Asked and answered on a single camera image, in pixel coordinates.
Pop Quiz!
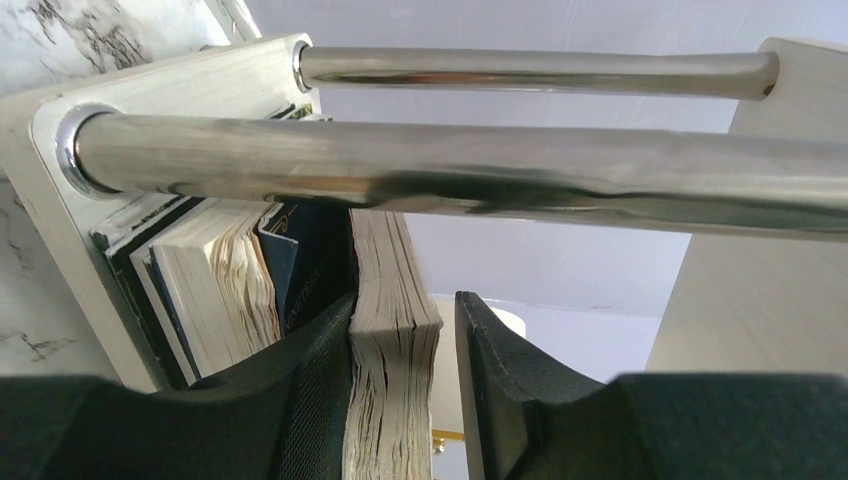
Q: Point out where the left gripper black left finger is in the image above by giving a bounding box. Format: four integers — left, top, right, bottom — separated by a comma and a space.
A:
1, 294, 355, 479

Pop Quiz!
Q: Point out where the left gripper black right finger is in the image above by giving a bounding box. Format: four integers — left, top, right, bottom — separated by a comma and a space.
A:
455, 291, 847, 479

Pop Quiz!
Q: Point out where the red 13-storey treehouse book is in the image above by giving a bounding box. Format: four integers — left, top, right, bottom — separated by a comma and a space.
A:
342, 210, 443, 479

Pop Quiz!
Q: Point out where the dark blue Nineteen Eighty-Four book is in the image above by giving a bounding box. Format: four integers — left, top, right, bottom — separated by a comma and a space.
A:
129, 198, 359, 387

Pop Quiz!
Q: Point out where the dark green forest book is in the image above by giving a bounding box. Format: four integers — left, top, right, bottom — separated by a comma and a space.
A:
89, 102, 333, 392

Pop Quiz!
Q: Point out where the white two-tier shelf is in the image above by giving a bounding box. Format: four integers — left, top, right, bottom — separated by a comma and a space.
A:
0, 33, 848, 480

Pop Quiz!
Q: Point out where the round wooden drawer box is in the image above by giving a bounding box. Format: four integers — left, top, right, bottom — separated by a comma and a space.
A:
431, 296, 486, 479

